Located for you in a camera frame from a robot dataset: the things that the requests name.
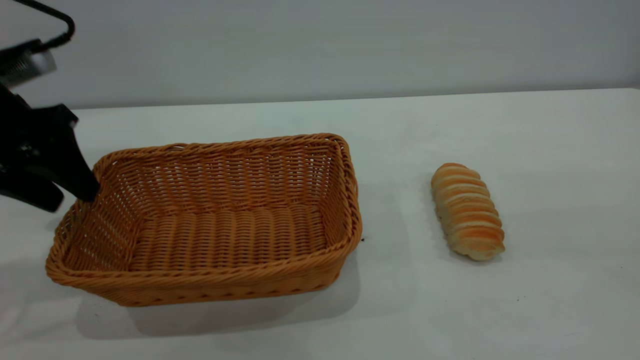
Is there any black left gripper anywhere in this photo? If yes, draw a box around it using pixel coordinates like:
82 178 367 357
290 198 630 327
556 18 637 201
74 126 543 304
0 84 101 213

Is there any orange woven wicker basket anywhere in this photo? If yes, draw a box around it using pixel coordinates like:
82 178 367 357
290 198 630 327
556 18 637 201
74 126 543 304
45 132 363 307

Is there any ridged long bread roll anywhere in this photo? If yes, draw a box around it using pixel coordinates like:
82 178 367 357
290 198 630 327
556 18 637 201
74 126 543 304
431 162 506 262

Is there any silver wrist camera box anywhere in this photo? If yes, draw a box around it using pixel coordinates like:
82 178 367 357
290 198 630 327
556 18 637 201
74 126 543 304
0 39 57 89

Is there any black camera cable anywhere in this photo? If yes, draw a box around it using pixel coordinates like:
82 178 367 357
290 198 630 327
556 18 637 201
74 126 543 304
12 0 76 52

